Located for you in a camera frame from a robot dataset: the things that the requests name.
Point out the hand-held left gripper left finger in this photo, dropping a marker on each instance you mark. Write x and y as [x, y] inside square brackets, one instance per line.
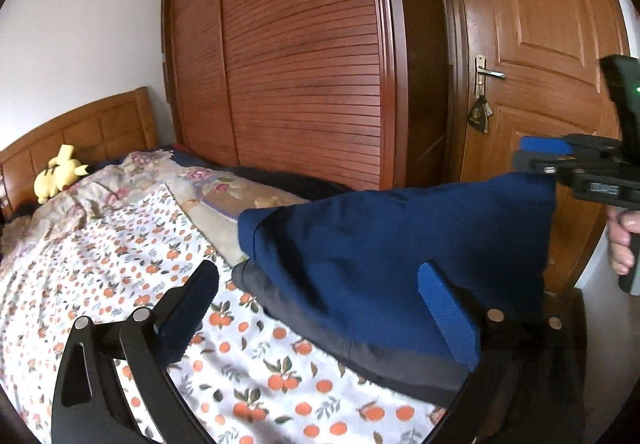
[197, 296]

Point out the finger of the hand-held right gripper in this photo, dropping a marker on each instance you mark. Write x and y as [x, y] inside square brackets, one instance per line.
[542, 145]
[530, 160]

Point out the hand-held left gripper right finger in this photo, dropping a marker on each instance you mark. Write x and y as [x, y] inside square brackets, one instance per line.
[447, 319]

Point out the navy blue blazer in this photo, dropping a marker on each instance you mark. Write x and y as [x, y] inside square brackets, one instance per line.
[380, 249]

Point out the person's right hand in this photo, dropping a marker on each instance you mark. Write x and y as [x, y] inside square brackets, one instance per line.
[620, 244]

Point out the dark key pouch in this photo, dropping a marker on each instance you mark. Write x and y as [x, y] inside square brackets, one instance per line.
[479, 114]

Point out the orange print bed sheet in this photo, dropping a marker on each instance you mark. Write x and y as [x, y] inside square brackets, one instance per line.
[125, 264]

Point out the dark grey clothing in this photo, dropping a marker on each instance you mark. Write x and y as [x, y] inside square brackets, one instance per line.
[350, 354]

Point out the floral quilt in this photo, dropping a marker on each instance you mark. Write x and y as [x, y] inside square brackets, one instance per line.
[150, 169]

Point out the yellow plush toy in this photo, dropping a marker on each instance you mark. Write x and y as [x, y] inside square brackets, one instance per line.
[55, 177]

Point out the wooden headboard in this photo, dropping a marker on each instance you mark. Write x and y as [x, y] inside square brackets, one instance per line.
[100, 129]

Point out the wooden slatted wardrobe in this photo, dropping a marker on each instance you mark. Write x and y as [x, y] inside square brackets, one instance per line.
[300, 49]

